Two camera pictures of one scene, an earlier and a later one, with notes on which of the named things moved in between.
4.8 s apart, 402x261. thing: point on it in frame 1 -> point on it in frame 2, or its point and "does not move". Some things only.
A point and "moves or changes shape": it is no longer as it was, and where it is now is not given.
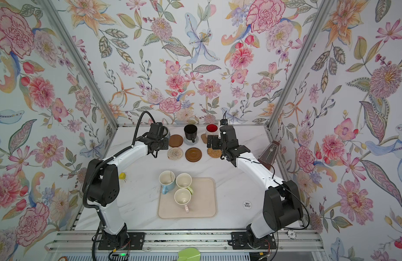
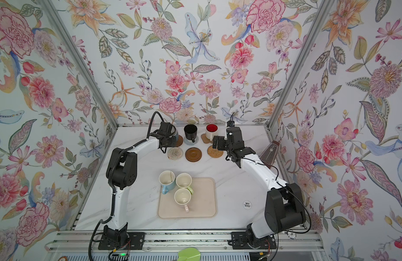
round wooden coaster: (175, 140) does not move
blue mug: (168, 135) moves or changes shape
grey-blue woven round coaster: (189, 142) does not move
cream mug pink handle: (183, 196) does not move
